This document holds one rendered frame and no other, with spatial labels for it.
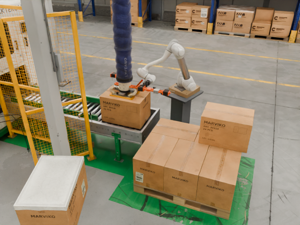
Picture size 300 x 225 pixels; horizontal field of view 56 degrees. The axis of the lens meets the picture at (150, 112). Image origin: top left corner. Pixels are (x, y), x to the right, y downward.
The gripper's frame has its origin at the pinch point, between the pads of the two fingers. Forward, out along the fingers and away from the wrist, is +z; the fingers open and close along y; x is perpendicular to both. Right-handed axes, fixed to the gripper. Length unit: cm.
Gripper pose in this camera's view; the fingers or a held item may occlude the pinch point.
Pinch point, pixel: (142, 88)
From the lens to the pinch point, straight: 381.8
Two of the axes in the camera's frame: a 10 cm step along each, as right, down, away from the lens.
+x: -9.3, -1.9, 3.1
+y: -0.1, 8.7, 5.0
